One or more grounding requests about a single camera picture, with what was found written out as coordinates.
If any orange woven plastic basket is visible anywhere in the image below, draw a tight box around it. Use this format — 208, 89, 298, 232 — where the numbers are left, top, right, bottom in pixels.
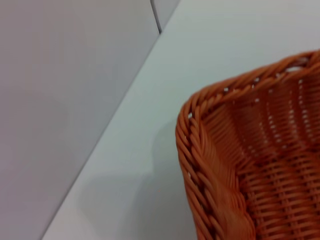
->
175, 49, 320, 240

